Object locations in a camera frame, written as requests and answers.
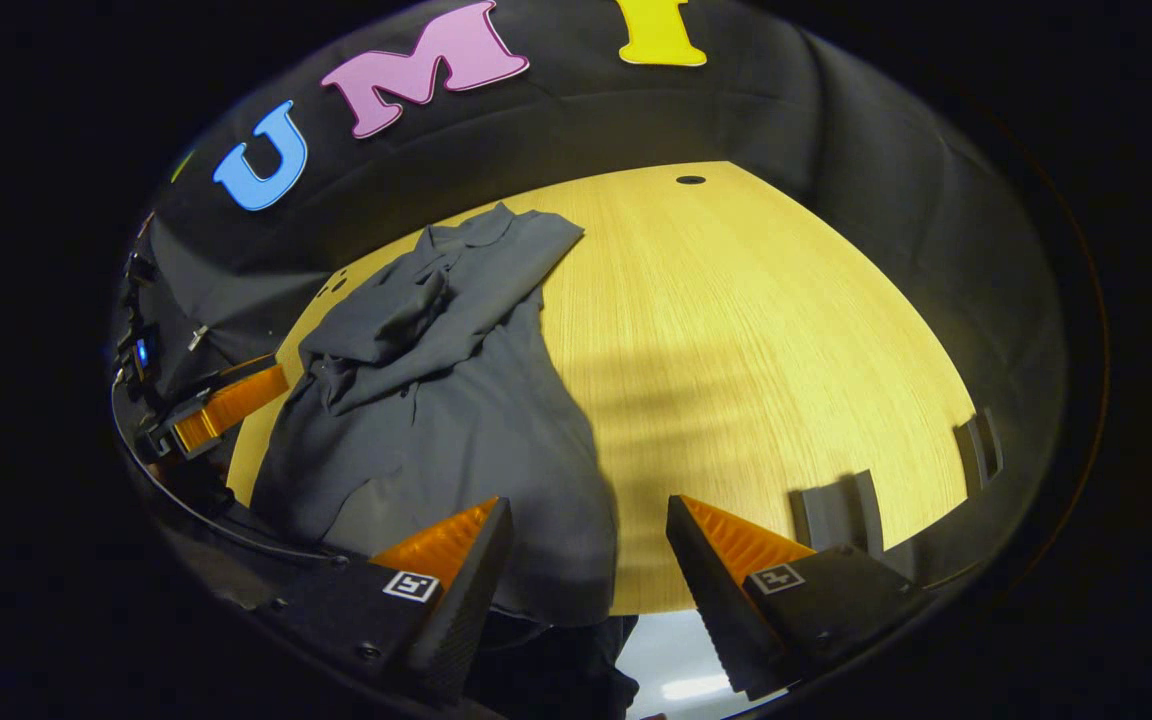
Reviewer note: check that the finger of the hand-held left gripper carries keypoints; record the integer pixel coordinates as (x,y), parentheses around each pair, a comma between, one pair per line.
(236,400)

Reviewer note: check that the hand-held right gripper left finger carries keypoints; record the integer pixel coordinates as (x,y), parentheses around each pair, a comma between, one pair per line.
(471,600)

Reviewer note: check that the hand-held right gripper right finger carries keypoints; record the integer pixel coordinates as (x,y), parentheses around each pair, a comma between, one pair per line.
(711,600)

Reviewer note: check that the gray collared shirt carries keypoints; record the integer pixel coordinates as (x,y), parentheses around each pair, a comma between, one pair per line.
(456,420)

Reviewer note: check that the small white cloth tag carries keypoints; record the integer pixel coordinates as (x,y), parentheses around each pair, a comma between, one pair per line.
(198,337)

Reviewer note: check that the gray table edge clamp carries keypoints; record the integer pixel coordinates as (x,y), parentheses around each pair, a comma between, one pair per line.
(841,510)
(978,450)

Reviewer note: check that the black backdrop cloth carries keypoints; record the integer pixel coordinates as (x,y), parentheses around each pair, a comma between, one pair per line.
(736,110)

